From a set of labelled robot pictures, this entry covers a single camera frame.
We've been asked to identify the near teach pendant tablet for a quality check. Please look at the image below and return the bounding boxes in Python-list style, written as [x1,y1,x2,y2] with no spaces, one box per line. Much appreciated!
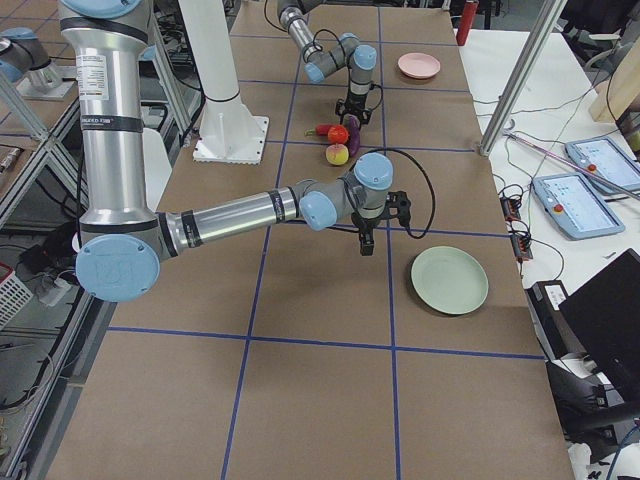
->
[532,173,625,240]

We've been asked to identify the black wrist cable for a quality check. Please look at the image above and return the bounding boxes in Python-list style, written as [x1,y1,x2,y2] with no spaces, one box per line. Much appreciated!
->
[364,148,436,239]

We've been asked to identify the white plastic basket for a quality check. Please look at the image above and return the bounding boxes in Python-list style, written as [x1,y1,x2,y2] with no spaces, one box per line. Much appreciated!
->
[0,263,33,329]

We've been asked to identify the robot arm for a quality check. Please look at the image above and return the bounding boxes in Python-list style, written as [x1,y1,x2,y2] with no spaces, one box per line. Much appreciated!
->
[58,1,410,303]
[277,1,377,127]

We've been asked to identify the red chili pepper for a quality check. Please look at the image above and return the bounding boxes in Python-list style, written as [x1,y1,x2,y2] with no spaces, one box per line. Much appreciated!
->
[304,124,333,137]

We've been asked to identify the red orange apple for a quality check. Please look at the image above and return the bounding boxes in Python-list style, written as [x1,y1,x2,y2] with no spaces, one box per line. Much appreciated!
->
[327,125,350,145]

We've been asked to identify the far teach pendant tablet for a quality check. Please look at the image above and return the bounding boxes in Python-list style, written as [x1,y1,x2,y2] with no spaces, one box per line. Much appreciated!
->
[565,136,639,192]

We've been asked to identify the black box with label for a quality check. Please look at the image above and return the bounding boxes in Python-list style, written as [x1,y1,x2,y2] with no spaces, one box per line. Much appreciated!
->
[525,280,572,359]

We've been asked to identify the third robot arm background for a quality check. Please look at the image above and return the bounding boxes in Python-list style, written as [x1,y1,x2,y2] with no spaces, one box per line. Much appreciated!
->
[1,27,75,101]

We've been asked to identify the green plate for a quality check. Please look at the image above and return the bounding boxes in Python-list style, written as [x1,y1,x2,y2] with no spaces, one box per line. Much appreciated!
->
[411,246,489,315]

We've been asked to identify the orange electronics board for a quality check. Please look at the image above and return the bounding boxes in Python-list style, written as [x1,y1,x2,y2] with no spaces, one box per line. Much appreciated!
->
[499,194,533,263]

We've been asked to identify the aluminium frame post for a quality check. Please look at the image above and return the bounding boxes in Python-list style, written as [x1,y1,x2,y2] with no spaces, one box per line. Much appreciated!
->
[479,0,567,157]

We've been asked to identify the purple eggplant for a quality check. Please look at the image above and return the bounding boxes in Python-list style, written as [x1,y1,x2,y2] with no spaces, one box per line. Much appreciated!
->
[344,115,361,157]

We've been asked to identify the teach pendant tablet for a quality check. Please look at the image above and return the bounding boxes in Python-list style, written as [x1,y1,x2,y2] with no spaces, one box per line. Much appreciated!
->
[565,136,639,192]
[532,173,625,240]

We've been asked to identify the black laptop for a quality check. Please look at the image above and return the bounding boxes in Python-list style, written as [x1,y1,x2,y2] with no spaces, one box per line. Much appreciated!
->
[560,248,639,401]

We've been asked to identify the red bottle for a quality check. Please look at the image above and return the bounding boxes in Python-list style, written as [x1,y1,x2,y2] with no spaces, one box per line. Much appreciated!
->
[456,0,479,46]

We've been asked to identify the yellow pink peach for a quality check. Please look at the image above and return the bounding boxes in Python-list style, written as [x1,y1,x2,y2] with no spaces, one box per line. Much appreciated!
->
[325,144,350,166]

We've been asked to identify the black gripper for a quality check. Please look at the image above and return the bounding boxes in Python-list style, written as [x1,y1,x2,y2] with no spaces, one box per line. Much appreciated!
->
[335,91,372,125]
[351,191,411,256]

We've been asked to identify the pink plate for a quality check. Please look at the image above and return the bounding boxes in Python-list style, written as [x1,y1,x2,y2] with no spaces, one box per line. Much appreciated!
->
[397,52,441,80]

